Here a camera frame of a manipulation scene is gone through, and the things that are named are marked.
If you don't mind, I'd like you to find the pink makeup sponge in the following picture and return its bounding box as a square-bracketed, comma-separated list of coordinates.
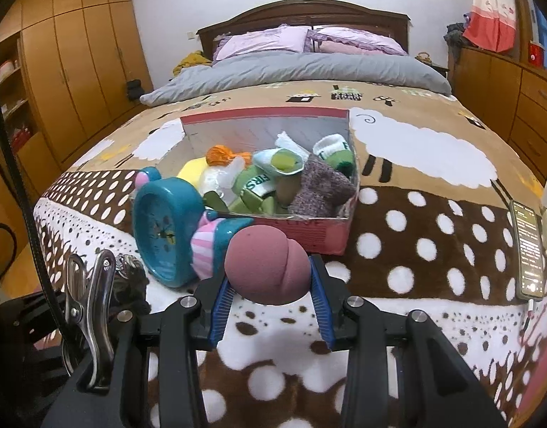
[224, 225, 311, 305]

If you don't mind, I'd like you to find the purple knit sock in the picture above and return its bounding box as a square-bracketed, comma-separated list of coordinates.
[289, 155, 356, 218]

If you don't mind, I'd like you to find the beige makeup sponge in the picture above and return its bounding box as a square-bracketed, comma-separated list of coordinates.
[275, 173, 302, 209]

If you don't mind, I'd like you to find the green white sock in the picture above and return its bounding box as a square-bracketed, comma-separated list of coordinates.
[233, 165, 276, 214]
[313, 133, 355, 178]

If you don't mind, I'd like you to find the yellow sponge block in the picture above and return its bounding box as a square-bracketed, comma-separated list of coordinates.
[177, 158, 208, 188]

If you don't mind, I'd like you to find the light blue sock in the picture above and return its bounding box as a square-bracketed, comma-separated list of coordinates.
[252, 148, 304, 177]

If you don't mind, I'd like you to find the orange fabric flower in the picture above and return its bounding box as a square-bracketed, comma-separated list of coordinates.
[206, 145, 252, 166]

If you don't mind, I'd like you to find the white waffle cloth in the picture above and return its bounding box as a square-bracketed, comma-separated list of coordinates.
[275, 132, 310, 161]

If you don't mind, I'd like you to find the dark patterned pouch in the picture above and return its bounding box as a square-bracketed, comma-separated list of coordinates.
[111, 254, 151, 316]

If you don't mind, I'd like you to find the pink striped teal toy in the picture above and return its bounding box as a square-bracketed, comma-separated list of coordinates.
[190, 210, 254, 280]

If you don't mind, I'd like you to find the metal spring clip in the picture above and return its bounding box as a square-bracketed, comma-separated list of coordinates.
[65, 249, 116, 390]

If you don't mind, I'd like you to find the teal alarm clock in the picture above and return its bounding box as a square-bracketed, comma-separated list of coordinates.
[132, 166, 204, 288]

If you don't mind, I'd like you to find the brown polka dot blanket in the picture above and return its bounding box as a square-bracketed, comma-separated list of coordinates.
[34, 81, 547, 427]

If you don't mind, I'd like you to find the pink cardboard shoe box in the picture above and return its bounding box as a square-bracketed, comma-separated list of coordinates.
[156, 106, 359, 255]

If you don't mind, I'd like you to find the smartphone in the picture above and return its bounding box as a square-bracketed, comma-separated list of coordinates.
[510, 200, 544, 301]

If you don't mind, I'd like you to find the grey duvet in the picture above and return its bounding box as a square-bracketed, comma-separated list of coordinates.
[140, 51, 451, 107]

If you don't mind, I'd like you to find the black bag on wardrobe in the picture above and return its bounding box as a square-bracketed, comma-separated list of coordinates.
[126, 79, 145, 102]

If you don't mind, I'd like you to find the yellow knitted cloth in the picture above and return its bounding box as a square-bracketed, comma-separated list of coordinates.
[173, 50, 212, 76]

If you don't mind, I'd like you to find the right lilac pillow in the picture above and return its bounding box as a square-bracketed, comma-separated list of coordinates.
[307, 26, 408, 56]

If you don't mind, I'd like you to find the lilac pillow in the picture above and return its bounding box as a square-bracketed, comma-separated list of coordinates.
[307, 26, 408, 56]
[213, 24, 313, 63]

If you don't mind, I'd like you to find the left lilac pillow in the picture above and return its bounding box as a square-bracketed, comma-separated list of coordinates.
[213, 24, 313, 63]

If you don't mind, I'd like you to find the wooden dresser cabinet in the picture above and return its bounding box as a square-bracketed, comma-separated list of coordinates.
[448, 44, 547, 184]

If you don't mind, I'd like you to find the dark wooden headboard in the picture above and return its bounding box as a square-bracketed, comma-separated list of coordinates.
[197, 0, 410, 60]

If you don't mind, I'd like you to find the dark clothes pile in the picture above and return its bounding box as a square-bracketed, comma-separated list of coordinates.
[444, 22, 473, 63]

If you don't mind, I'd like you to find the wooden wardrobe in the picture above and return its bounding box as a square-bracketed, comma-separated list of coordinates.
[0, 0, 152, 199]

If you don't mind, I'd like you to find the white red curtain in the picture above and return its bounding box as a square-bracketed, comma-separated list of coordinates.
[463, 0, 516, 52]

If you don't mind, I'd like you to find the red cup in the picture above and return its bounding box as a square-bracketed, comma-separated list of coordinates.
[528, 41, 544, 68]

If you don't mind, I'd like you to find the black cable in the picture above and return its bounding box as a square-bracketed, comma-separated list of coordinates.
[0, 30, 78, 358]

